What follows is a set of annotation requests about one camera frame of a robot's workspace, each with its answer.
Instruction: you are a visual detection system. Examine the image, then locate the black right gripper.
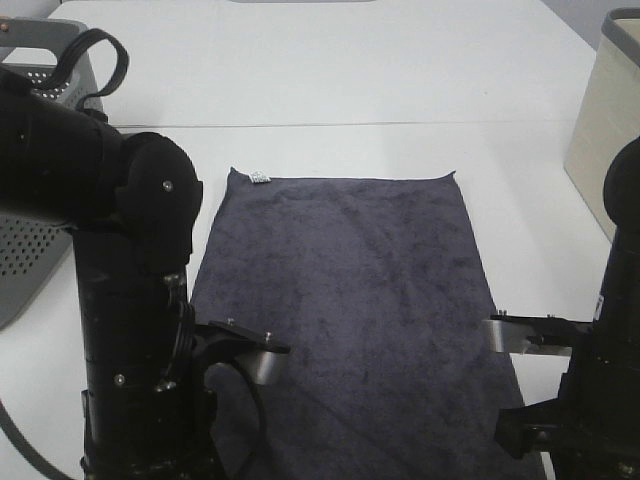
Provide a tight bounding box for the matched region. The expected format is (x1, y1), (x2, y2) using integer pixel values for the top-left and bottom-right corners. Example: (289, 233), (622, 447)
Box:
(495, 359), (639, 479)

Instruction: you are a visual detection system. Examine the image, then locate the dark grey towel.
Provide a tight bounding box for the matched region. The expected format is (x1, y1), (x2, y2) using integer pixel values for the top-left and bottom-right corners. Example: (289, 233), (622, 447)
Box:
(192, 171), (544, 479)

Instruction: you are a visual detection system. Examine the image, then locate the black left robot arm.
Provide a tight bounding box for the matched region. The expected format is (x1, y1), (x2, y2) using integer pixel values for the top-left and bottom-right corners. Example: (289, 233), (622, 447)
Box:
(1, 70), (203, 479)

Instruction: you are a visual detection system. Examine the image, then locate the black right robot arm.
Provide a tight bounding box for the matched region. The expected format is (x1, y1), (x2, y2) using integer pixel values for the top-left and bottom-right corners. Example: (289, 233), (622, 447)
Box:
(483, 140), (639, 479)

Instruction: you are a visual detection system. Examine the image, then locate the beige fabric storage box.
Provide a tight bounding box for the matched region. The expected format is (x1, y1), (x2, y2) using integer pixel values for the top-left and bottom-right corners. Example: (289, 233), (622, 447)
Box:
(564, 7), (639, 239)

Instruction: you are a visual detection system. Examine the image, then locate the grey perforated plastic basket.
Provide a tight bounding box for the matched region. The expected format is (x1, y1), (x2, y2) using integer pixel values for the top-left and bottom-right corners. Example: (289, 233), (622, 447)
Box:
(1, 17), (97, 328)

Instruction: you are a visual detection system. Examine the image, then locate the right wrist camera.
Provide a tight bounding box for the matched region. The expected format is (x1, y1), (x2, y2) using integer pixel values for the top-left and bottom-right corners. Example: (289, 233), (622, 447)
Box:
(482, 310), (592, 357)

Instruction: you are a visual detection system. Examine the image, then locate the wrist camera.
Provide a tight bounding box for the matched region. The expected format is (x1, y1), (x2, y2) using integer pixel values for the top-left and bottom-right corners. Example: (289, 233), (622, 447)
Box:
(193, 321), (291, 386)
(482, 310), (592, 357)

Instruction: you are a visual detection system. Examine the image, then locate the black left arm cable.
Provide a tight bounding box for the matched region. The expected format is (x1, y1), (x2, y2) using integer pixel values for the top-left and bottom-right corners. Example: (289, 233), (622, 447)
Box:
(0, 27), (266, 480)

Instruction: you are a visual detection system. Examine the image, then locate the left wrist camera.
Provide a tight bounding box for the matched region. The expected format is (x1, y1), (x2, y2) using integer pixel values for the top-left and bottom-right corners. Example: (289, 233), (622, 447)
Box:
(193, 321), (291, 386)

